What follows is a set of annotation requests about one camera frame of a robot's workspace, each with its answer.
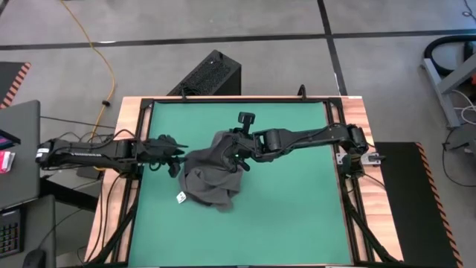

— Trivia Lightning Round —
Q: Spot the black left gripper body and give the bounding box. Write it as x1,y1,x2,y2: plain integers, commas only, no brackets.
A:
135,139,182,179

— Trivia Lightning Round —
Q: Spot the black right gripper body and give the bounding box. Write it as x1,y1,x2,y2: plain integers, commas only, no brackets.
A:
222,128,261,173

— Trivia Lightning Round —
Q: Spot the grey towel with white label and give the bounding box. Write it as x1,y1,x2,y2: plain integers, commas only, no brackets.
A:
175,130,246,214

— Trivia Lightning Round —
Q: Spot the black power brick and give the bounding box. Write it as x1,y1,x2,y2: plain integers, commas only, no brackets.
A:
76,166,101,180

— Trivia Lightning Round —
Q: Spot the black computer tower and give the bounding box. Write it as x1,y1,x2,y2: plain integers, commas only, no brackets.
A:
167,49,242,97

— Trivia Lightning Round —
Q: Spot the grey desk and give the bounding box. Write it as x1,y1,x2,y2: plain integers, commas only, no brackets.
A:
0,193,57,268
0,99,42,211

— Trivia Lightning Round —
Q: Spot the black tablet screen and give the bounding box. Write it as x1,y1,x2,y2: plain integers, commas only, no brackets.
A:
0,128,22,151

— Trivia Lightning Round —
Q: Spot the pink and white packet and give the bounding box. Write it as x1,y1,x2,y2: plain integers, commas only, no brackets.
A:
0,150,16,174

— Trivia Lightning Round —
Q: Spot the black computer mouse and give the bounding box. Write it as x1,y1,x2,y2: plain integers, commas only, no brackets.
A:
22,248,48,268

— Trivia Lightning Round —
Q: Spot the small black hazard-striped floor mat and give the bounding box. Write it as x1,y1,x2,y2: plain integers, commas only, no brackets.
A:
0,61,33,109

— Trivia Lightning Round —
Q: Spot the black backlit keyboard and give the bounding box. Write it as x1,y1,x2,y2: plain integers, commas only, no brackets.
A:
0,208,26,258

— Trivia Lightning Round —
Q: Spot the large black hazard-striped floor mat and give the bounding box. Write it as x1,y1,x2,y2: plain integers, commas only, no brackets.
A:
373,141,464,268

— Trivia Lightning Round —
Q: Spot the grey metal stand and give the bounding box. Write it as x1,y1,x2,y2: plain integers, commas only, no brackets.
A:
420,51,476,130

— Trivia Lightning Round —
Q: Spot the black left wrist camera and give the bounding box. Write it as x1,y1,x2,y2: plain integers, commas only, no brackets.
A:
158,133,179,146

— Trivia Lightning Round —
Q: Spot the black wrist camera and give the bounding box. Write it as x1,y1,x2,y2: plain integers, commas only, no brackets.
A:
237,111,257,132
158,133,179,146

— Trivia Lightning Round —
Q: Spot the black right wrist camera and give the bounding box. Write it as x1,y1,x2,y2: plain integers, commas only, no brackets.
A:
237,111,257,132

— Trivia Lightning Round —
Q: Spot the black metal table frame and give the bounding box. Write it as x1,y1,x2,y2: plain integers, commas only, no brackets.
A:
87,95,401,268

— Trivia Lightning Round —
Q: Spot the yellow floor cable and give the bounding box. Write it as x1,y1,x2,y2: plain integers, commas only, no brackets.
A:
59,0,117,172

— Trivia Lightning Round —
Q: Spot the black vacuum hose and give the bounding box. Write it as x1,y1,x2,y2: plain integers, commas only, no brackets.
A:
423,33,476,77

